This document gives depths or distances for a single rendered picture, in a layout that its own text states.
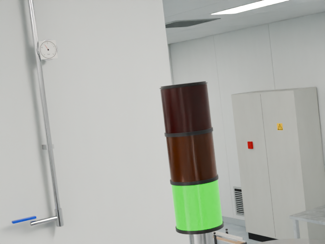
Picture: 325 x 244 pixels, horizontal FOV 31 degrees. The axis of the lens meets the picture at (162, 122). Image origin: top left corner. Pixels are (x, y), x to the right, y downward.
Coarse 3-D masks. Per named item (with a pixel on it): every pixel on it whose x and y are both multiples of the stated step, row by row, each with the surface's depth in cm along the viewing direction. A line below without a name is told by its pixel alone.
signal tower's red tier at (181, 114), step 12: (204, 84) 60; (168, 96) 60; (180, 96) 59; (192, 96) 59; (204, 96) 60; (168, 108) 60; (180, 108) 59; (192, 108) 59; (204, 108) 60; (168, 120) 60; (180, 120) 59; (192, 120) 59; (204, 120) 60; (168, 132) 60; (180, 132) 59
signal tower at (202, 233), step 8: (160, 88) 61; (168, 88) 60; (168, 136) 60; (176, 136) 60; (184, 136) 59; (216, 176) 61; (176, 184) 60; (184, 184) 60; (192, 184) 59; (184, 232) 60; (192, 232) 60; (200, 232) 60; (208, 232) 60; (192, 240) 62; (200, 240) 61; (208, 240) 61
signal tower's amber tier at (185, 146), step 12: (168, 144) 61; (180, 144) 60; (192, 144) 59; (204, 144) 60; (168, 156) 61; (180, 156) 60; (192, 156) 59; (204, 156) 60; (180, 168) 60; (192, 168) 59; (204, 168) 60; (216, 168) 61; (180, 180) 60; (192, 180) 60
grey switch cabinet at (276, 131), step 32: (256, 96) 780; (288, 96) 731; (256, 128) 788; (288, 128) 738; (256, 160) 797; (288, 160) 746; (320, 160) 747; (256, 192) 806; (288, 192) 754; (320, 192) 747; (256, 224) 815; (288, 224) 762; (320, 224) 746
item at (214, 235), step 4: (212, 232) 539; (216, 232) 528; (220, 232) 523; (216, 236) 514; (220, 236) 513; (224, 236) 508; (228, 236) 514; (232, 236) 509; (236, 236) 504; (216, 240) 514; (220, 240) 511; (224, 240) 510; (228, 240) 509; (232, 240) 499; (236, 240) 495; (240, 240) 504
